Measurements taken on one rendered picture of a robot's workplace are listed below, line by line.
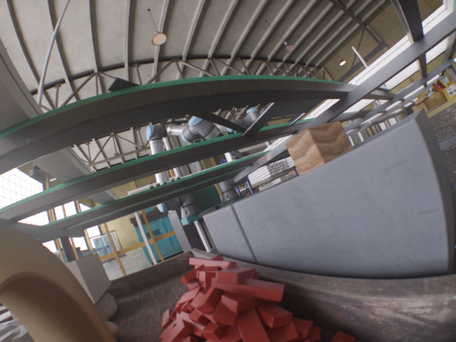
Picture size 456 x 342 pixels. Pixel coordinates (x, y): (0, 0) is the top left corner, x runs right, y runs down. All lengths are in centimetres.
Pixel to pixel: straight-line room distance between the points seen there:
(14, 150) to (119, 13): 835
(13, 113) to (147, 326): 28
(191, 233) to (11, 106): 192
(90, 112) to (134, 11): 838
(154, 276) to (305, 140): 35
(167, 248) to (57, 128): 447
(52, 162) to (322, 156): 42
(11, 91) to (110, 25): 856
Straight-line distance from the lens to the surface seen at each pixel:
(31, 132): 26
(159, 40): 667
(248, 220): 18
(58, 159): 38
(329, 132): 26
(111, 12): 850
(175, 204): 165
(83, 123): 23
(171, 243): 463
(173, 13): 901
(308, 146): 23
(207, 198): 194
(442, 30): 57
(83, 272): 28
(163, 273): 40
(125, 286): 41
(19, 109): 27
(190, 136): 110
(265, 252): 18
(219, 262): 15
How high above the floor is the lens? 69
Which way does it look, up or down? 9 degrees up
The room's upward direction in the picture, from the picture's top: 23 degrees counter-clockwise
